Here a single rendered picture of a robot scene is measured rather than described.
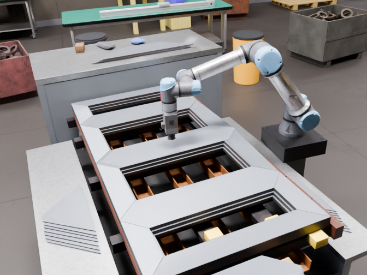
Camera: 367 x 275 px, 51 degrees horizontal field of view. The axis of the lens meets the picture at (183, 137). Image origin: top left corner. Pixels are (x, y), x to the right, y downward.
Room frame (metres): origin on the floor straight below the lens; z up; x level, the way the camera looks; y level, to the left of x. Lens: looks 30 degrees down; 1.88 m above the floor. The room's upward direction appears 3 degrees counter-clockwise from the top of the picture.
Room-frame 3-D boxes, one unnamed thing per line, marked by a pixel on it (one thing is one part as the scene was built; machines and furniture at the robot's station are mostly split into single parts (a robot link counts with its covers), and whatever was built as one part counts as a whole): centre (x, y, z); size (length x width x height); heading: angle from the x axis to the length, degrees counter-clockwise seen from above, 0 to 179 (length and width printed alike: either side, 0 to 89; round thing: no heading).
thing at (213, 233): (1.09, -0.10, 0.79); 0.06 x 0.05 x 0.04; 112
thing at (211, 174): (1.77, -0.12, 0.70); 1.66 x 0.08 x 0.05; 22
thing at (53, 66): (2.76, 0.40, 1.03); 1.30 x 0.60 x 0.04; 112
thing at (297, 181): (1.36, -0.57, 0.70); 0.39 x 0.12 x 0.04; 22
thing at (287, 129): (1.93, -0.63, 0.82); 0.15 x 0.15 x 0.10
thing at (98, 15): (5.85, 0.46, 0.42); 2.42 x 0.93 x 0.85; 105
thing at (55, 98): (2.50, 0.30, 0.51); 1.30 x 0.04 x 1.01; 112
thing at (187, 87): (1.73, -0.04, 1.16); 0.11 x 0.11 x 0.08; 8
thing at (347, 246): (1.69, -0.47, 0.67); 1.30 x 0.20 x 0.03; 22
